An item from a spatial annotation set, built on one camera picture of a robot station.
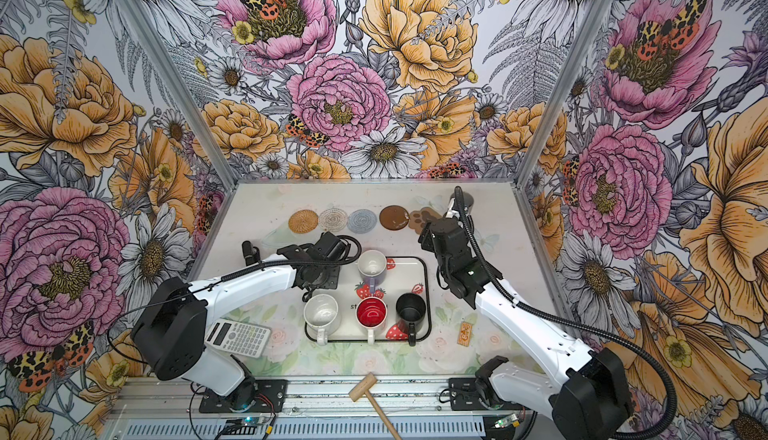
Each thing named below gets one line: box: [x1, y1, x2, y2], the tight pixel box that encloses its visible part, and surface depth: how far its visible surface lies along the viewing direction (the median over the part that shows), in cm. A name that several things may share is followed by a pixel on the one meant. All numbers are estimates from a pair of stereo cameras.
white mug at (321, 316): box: [303, 293, 341, 346], surface depth 83 cm
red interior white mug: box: [356, 296, 388, 345], surface depth 83 cm
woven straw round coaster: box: [288, 209, 319, 234], surface depth 111 cm
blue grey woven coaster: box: [346, 209, 378, 234], surface depth 111 cm
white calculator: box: [204, 318, 272, 359], surface depth 83 cm
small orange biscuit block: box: [457, 321, 473, 347], surface depth 85 cm
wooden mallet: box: [348, 372, 402, 440], surface depth 76 cm
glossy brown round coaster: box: [379, 205, 410, 231], surface depth 114 cm
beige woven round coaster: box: [318, 207, 349, 233], surface depth 111 cm
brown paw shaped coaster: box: [408, 207, 441, 234], surface depth 114 cm
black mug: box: [396, 292, 427, 347], surface depth 83 cm
